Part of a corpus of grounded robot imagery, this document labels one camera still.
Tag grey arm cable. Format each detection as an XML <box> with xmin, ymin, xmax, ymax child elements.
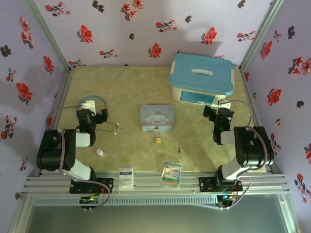
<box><xmin>220</xmin><ymin>100</ymin><xmax>271</xmax><ymax>211</ymax></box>
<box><xmin>45</xmin><ymin>105</ymin><xmax>111</xmax><ymax>212</ymax></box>

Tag clear plastic bag printed packets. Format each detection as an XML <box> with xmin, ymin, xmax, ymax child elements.
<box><xmin>161</xmin><ymin>161</ymin><xmax>183</xmax><ymax>190</ymax></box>

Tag grey right arm cable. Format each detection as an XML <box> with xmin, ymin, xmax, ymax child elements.
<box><xmin>220</xmin><ymin>100</ymin><xmax>271</xmax><ymax>211</ymax></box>

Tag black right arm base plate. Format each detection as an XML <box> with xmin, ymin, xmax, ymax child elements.
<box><xmin>198</xmin><ymin>176</ymin><xmax>243</xmax><ymax>194</ymax></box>

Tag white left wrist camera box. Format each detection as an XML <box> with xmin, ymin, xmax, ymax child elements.
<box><xmin>79</xmin><ymin>100</ymin><xmax>96</xmax><ymax>110</ymax></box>

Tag aluminium front frame rail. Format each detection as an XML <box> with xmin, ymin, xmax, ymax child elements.
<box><xmin>23</xmin><ymin>169</ymin><xmax>290</xmax><ymax>195</ymax></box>

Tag white flat packet blue label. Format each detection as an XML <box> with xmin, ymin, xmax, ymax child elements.
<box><xmin>118</xmin><ymin>166</ymin><xmax>135</xmax><ymax>191</ymax></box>

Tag blue stethoscope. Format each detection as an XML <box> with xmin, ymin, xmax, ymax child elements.
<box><xmin>75</xmin><ymin>95</ymin><xmax>120</xmax><ymax>135</ymax></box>

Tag aluminium frame post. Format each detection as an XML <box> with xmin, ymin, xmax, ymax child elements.
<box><xmin>239</xmin><ymin>0</ymin><xmax>285</xmax><ymax>71</ymax></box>
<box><xmin>23</xmin><ymin>0</ymin><xmax>75</xmax><ymax>71</ymax></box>

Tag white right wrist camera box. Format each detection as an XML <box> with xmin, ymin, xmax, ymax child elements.
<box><xmin>217</xmin><ymin>99</ymin><xmax>232</xmax><ymax>110</ymax></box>

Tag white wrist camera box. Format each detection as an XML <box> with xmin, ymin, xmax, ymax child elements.
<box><xmin>79</xmin><ymin>100</ymin><xmax>96</xmax><ymax>110</ymax></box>
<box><xmin>217</xmin><ymin>99</ymin><xmax>232</xmax><ymax>110</ymax></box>

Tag white storage box blue lid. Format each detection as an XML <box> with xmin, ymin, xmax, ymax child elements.
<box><xmin>169</xmin><ymin>53</ymin><xmax>236</xmax><ymax>108</ymax></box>

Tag grey slotted cable duct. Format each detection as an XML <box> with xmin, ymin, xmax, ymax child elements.
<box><xmin>31</xmin><ymin>196</ymin><xmax>219</xmax><ymax>207</ymax></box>

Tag blue cartoon dog tin box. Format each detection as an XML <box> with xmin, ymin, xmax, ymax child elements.
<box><xmin>140</xmin><ymin>104</ymin><xmax>175</xmax><ymax>132</ymax></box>

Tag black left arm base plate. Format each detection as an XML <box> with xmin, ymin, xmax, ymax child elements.
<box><xmin>69</xmin><ymin>177</ymin><xmax>115</xmax><ymax>195</ymax></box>

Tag grey left arm cable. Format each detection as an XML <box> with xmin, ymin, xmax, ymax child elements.
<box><xmin>45</xmin><ymin>105</ymin><xmax>111</xmax><ymax>212</ymax></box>

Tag aluminium side frame rail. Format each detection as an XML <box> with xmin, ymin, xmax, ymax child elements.
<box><xmin>36</xmin><ymin>67</ymin><xmax>75</xmax><ymax>176</ymax></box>
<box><xmin>240</xmin><ymin>69</ymin><xmax>284</xmax><ymax>174</ymax></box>

